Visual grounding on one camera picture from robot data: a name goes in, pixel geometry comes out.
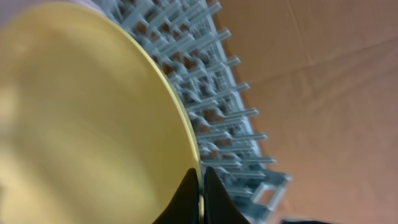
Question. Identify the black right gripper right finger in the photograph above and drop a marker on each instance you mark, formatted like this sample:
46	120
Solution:
218	206

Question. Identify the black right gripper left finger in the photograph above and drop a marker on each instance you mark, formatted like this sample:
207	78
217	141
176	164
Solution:
184	205

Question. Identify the yellow plastic plate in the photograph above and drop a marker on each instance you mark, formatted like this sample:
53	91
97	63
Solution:
91	129

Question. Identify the pink bowl with food scraps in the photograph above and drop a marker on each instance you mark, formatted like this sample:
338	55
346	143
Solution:
9	8

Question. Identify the grey dishwasher rack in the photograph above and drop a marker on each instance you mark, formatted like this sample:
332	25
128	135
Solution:
182	39

